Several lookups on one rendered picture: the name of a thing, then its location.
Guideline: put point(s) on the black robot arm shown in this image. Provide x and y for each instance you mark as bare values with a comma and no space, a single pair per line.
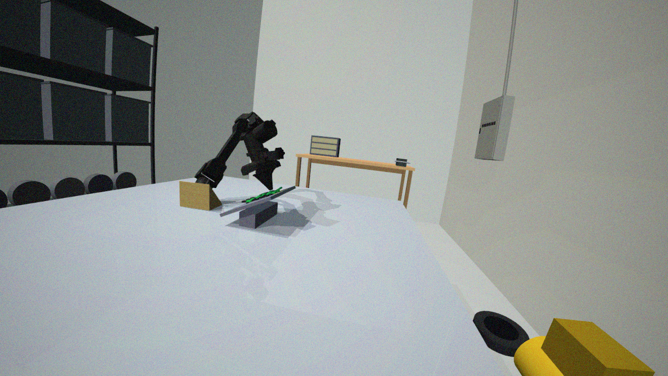
254,132

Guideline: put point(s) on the grey switch panel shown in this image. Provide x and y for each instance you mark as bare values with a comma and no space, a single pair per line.
257,210

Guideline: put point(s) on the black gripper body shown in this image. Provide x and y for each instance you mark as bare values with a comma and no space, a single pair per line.
256,163

